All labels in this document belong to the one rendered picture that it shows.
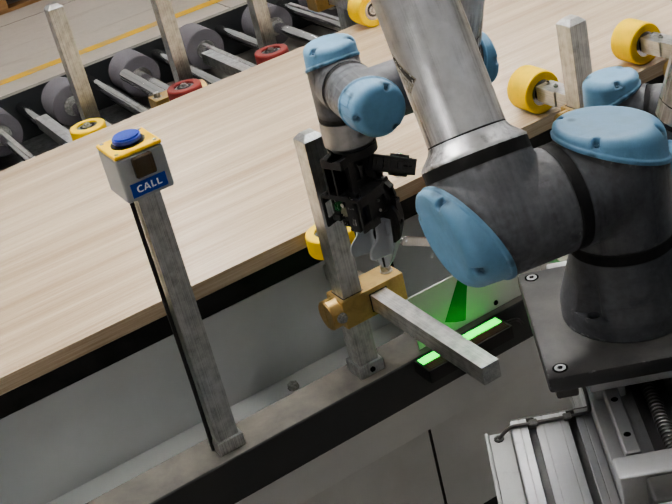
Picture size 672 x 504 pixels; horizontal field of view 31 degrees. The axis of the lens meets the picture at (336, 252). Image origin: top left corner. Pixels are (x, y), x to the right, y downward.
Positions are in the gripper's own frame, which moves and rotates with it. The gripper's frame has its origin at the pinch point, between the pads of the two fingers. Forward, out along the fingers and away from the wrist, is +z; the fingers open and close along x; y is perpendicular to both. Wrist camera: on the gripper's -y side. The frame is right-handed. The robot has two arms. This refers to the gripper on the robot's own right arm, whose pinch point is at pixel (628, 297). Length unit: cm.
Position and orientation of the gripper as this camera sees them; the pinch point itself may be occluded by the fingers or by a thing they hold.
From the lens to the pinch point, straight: 179.6
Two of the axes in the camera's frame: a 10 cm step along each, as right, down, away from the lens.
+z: 2.3, 8.6, 4.6
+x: 8.3, -4.2, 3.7
